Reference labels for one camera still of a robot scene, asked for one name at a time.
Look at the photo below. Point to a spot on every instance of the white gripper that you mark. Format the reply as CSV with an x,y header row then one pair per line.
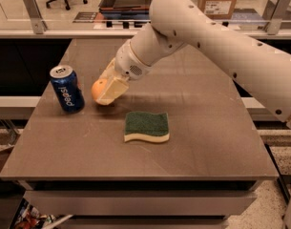
x,y
130,63

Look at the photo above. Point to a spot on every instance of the orange fruit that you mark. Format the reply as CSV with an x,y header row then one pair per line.
x,y
97,87

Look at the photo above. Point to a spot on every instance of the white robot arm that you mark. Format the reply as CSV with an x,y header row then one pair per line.
x,y
261,70

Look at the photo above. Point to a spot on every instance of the blue pepsi can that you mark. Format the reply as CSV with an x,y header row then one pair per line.
x,y
65,84

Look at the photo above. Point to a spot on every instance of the green yellow sponge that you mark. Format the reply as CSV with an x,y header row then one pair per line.
x,y
146,127

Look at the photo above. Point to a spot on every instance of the grey drawer front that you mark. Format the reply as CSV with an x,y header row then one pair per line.
x,y
141,203

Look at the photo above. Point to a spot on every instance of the colourful items bin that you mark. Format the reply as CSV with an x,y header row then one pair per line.
x,y
28,217

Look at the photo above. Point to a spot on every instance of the left metal railing post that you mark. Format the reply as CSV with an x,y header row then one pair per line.
x,y
37,22

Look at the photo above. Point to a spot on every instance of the metal railing post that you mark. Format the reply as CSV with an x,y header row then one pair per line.
x,y
274,25
37,22

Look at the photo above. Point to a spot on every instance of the right metal railing post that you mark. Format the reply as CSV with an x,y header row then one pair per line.
x,y
274,25

